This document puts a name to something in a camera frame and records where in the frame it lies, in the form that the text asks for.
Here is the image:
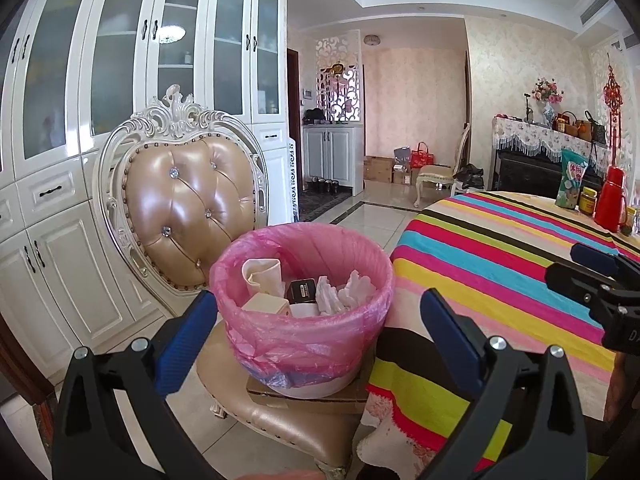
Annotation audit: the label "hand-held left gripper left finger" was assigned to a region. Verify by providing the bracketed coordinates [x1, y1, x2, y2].
[51, 289, 220, 480]

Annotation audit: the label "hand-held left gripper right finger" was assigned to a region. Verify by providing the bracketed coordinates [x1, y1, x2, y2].
[420, 288, 587, 480]

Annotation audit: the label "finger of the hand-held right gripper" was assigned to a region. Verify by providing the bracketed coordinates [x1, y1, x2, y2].
[545, 260, 626, 313]
[571, 242, 640, 283]

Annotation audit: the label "pale small box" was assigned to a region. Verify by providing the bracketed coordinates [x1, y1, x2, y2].
[244, 293, 292, 317]

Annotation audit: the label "beige paper cup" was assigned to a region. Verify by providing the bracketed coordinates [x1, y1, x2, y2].
[241, 258, 284, 297]

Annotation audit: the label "white tissue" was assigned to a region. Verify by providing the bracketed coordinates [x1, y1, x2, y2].
[337, 269, 377, 307]

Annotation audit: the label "pink lined waste bin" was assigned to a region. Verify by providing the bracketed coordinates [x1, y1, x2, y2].
[209, 223, 396, 401]

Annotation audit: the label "small black box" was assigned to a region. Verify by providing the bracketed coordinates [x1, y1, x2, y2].
[285, 279, 319, 306]

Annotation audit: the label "white foam net sleeve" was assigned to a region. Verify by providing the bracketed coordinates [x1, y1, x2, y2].
[315, 275, 347, 317]

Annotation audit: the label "person's right forearm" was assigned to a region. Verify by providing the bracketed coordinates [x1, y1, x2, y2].
[604, 351, 640, 423]

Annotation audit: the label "yellow label jar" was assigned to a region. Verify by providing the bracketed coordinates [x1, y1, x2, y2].
[578, 186, 602, 216]

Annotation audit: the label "red thermos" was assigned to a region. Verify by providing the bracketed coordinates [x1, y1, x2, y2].
[593, 166, 629, 234]

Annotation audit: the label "striped tablecloth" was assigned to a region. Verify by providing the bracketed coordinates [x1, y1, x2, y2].
[355, 191, 640, 480]

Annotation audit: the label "green snack bag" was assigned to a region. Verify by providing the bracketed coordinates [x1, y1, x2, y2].
[554, 148, 592, 210]

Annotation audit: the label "black piano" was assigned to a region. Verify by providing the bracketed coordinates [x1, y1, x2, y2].
[492, 147, 616, 201]

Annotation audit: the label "white lace table skirt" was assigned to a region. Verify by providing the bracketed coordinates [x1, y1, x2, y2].
[356, 395, 453, 467]

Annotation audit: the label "ornate tufted chair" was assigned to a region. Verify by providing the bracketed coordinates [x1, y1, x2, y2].
[97, 85, 381, 480]

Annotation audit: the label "dark patterned handbag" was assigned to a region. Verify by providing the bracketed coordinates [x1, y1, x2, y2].
[585, 110, 608, 146]

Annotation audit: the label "tall white cabinet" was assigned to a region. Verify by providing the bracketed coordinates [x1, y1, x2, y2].
[0, 0, 296, 396]

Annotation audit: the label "dark clothes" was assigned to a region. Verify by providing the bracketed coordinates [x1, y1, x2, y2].
[452, 162, 486, 191]

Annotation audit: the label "floral lace piano cover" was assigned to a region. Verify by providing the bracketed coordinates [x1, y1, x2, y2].
[491, 116, 618, 163]

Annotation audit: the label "small cream chair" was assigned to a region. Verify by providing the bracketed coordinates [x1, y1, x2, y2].
[413, 122, 473, 207]

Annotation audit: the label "flower vase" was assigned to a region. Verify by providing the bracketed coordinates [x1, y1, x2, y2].
[531, 77, 565, 128]

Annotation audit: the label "dark patterned doormat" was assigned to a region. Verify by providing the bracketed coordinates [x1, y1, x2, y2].
[299, 190, 353, 222]

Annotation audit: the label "red shopping bag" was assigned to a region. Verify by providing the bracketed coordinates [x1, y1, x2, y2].
[410, 142, 436, 168]

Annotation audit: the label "brown cardboard box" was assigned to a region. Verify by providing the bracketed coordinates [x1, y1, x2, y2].
[363, 155, 394, 182]

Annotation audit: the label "white patterned standing panel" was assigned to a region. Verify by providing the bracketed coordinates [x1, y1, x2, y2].
[287, 137, 304, 223]

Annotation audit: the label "row of dark shoes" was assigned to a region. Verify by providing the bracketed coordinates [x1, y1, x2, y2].
[307, 176, 341, 195]

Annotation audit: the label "white shoe cabinet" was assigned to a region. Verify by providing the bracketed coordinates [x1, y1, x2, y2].
[301, 125, 366, 196]

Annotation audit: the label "white carved entry screen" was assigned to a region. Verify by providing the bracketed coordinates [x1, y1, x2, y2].
[315, 30, 362, 125]

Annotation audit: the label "red knot wall hanging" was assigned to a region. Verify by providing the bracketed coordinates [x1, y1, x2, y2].
[602, 65, 626, 166]

